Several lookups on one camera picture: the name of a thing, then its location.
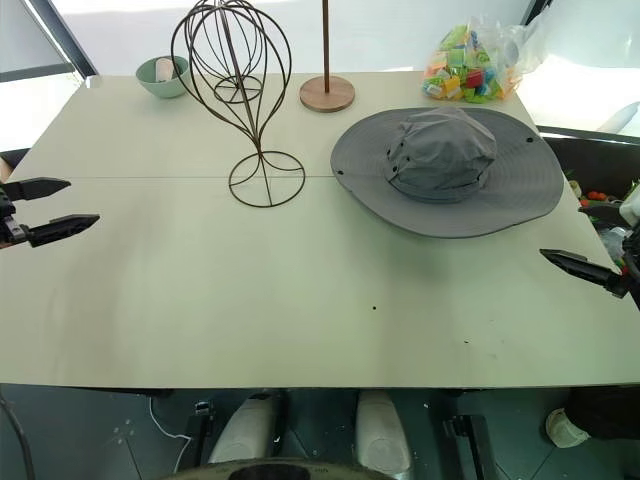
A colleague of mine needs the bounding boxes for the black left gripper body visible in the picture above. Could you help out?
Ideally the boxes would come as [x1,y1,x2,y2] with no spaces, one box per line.
[0,198,31,247]

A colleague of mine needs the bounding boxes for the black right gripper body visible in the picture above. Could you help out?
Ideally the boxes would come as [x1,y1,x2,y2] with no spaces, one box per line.
[621,233,640,302]

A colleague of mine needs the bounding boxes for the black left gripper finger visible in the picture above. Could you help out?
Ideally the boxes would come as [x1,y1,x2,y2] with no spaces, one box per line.
[27,213,102,249]
[0,177,72,203]

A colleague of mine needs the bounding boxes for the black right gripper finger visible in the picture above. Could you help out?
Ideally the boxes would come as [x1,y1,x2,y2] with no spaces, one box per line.
[578,200,624,221]
[539,247,629,300]

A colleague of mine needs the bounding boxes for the grey wide-brim bucket hat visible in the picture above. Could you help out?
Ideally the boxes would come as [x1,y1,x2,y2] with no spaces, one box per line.
[329,105,566,240]

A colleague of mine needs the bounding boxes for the wooden pole stand round base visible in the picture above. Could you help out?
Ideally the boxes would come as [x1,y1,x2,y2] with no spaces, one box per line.
[299,0,357,114]

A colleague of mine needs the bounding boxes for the black chair seat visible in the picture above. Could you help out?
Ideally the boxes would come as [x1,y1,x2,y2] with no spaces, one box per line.
[0,147,32,183]

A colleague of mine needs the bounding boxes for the black bin with small items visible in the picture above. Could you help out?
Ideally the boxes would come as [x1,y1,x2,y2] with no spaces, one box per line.
[537,124,640,274]

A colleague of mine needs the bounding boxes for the black object under table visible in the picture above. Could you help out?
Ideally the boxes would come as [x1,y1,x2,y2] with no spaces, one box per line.
[569,386,640,442]

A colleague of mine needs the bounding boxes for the pale green bowl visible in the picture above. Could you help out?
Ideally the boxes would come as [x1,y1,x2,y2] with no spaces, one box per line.
[135,55,192,101]

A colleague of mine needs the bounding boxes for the white round object on floor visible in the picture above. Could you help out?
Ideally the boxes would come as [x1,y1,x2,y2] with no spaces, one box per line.
[546,406,593,449]

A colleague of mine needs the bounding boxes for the clear bag of colourful blocks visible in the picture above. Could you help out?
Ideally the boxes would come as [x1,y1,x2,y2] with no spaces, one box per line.
[420,14,544,104]

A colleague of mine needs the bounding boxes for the silver right robot foot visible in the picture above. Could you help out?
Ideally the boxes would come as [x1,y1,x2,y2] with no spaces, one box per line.
[355,390,414,473]

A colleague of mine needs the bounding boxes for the silver robot foot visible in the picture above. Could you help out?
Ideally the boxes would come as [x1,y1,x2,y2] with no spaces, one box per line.
[206,392,289,466]
[355,390,414,473]

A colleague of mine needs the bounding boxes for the silver left robot foot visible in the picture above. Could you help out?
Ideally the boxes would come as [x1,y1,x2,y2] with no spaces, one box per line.
[206,392,289,466]

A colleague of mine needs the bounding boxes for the dark rounded robot body edge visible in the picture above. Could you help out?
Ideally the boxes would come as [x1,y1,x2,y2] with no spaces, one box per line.
[171,456,402,480]

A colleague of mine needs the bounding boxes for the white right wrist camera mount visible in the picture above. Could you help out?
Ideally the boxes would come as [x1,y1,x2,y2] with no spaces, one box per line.
[618,191,640,227]

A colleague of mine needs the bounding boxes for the black cable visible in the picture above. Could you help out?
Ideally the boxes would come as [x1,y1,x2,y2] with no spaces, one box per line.
[0,391,39,480]

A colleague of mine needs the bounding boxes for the black table leg bracket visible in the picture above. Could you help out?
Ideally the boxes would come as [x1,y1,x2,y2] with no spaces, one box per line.
[443,413,497,480]
[185,399,218,467]

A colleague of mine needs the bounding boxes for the brown wire head hat stand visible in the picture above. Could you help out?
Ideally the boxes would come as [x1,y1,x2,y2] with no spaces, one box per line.
[170,0,308,208]

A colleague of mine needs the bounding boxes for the thin white cable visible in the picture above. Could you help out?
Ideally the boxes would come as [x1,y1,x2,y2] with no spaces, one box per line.
[148,394,194,443]

